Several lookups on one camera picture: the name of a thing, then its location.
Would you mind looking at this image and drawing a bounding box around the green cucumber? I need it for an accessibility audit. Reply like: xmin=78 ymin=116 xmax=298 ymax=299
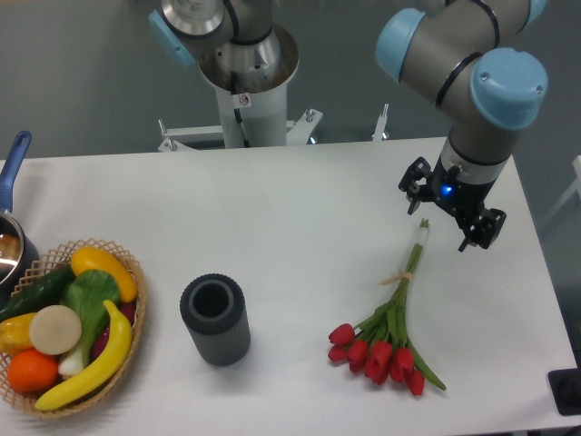
xmin=1 ymin=264 xmax=75 ymax=322

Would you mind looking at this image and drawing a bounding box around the dark red vegetable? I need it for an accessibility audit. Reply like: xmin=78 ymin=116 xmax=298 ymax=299
xmin=91 ymin=302 xmax=136 ymax=361

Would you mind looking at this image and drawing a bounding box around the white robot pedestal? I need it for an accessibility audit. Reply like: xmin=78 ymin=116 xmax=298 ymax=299
xmin=149 ymin=13 xmax=323 ymax=152

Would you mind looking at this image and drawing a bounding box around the black device at edge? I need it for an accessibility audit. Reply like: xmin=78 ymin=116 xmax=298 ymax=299
xmin=547 ymin=368 xmax=580 ymax=416

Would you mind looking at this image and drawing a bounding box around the dark grey ribbed vase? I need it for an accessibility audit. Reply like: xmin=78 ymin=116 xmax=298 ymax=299
xmin=180 ymin=273 xmax=251 ymax=366

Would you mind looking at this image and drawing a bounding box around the white frame at right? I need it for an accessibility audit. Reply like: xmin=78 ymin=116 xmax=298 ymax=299
xmin=540 ymin=155 xmax=580 ymax=230

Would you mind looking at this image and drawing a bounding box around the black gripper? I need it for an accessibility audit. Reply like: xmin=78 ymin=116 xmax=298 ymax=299
xmin=399 ymin=157 xmax=507 ymax=253

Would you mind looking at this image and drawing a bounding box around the beige round disc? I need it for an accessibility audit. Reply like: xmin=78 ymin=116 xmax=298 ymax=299
xmin=28 ymin=305 xmax=82 ymax=355

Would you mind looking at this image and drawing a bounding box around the blue handled saucepan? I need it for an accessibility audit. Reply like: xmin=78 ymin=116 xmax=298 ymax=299
xmin=1 ymin=131 xmax=39 ymax=307

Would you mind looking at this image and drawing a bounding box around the woven wicker basket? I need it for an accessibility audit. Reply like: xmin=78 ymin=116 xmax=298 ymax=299
xmin=1 ymin=238 xmax=147 ymax=420

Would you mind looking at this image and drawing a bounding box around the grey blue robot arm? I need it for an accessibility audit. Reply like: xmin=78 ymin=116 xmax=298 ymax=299
xmin=148 ymin=1 xmax=547 ymax=248

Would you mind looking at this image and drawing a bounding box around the orange fruit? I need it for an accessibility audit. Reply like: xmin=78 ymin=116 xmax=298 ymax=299
xmin=7 ymin=349 xmax=58 ymax=393

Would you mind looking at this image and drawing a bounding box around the green bok choy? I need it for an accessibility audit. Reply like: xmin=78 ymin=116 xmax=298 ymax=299
xmin=58 ymin=270 xmax=120 ymax=379

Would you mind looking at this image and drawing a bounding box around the yellow bell pepper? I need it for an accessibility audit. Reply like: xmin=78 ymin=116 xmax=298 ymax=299
xmin=0 ymin=312 xmax=36 ymax=355

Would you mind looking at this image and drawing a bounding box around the red tulip bouquet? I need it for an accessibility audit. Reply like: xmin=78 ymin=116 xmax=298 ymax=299
xmin=328 ymin=218 xmax=447 ymax=396

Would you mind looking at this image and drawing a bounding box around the yellow squash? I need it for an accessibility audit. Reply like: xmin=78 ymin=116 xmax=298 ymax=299
xmin=70 ymin=246 xmax=138 ymax=303

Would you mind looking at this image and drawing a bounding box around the yellow banana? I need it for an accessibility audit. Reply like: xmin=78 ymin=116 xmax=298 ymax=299
xmin=34 ymin=300 xmax=133 ymax=411

